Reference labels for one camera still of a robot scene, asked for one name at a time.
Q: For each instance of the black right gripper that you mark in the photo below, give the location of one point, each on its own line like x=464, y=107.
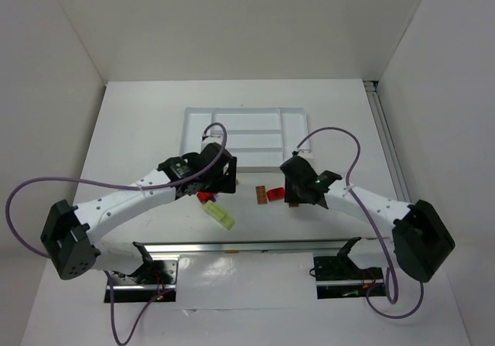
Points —
x=291, y=187

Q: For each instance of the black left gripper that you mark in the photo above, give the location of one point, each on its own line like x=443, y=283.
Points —
x=227, y=173

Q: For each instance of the brown lego plate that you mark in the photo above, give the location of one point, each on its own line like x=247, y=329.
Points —
x=261, y=195

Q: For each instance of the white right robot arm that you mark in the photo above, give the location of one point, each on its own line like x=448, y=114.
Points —
x=415, y=238

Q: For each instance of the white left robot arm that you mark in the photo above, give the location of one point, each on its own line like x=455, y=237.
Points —
x=73, y=235

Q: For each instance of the red lego on purple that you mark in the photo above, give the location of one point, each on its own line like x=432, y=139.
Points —
x=203, y=197

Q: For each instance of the red curved lego brick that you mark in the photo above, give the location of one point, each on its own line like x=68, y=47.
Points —
x=276, y=194

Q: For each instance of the pale green long lego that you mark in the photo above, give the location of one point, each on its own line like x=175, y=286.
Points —
x=219, y=214

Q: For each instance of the white compartment tray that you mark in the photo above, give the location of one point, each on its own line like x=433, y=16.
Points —
x=261, y=139

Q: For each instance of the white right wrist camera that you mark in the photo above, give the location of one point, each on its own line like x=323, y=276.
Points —
x=304, y=153

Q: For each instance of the aluminium rail front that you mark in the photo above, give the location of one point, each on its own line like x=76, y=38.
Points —
x=183, y=248

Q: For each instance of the aluminium rail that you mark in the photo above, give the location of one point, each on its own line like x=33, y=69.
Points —
x=183, y=248
x=387, y=143

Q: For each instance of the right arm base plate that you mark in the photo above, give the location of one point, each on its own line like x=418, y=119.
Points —
x=338, y=278

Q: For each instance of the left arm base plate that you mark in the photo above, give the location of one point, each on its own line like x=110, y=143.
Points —
x=159, y=282

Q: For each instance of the aluminium rail right side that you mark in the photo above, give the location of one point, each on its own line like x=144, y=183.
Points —
x=387, y=143

